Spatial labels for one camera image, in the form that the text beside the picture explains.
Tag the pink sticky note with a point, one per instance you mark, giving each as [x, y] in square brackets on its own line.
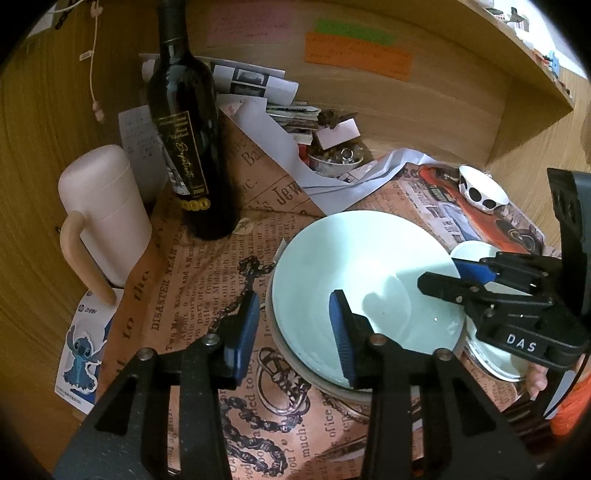
[249, 25]

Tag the pale pink mug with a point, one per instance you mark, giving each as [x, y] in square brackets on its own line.
[111, 207]

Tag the light green plate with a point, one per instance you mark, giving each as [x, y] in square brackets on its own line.
[351, 258]

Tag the folded magazine pages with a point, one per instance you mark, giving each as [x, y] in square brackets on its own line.
[249, 78]

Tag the person's right forearm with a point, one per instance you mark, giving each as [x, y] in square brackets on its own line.
[572, 406]

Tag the white paper sheet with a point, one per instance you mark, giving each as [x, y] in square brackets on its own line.
[277, 138]

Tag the cartoon sticker card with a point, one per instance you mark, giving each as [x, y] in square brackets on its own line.
[83, 360]

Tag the small white bowl black dots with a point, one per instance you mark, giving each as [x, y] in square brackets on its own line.
[485, 194]

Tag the person's right hand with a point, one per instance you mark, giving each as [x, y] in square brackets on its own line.
[538, 381]

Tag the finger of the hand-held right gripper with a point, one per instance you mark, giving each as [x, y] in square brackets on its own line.
[508, 323]
[471, 270]

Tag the green sticky note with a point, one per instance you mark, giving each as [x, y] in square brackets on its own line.
[355, 31]

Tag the stack of printed cards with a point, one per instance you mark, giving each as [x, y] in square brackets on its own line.
[291, 115]

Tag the small blue object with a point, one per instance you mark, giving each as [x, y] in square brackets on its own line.
[553, 64]

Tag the dark wine bottle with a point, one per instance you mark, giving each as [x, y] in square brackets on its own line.
[189, 92]

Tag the large white plate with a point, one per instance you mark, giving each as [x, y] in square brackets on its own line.
[318, 386]

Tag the light green bowl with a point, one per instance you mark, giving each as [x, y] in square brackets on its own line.
[471, 253]

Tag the small white card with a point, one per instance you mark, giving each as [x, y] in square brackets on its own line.
[339, 134]

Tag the wooden shelf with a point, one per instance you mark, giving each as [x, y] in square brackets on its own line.
[508, 60]

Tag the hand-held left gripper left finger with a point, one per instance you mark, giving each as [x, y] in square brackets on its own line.
[242, 337]

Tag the handwritten white note paper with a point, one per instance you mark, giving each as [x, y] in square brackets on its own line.
[136, 134]

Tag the small bowl of metal clutter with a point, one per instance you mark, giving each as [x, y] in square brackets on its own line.
[334, 161]

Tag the newspaper print table mat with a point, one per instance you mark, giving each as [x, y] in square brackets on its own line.
[194, 295]

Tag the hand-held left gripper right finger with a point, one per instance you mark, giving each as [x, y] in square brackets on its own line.
[341, 341]

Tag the orange sticky note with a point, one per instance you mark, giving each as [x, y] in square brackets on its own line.
[360, 57]

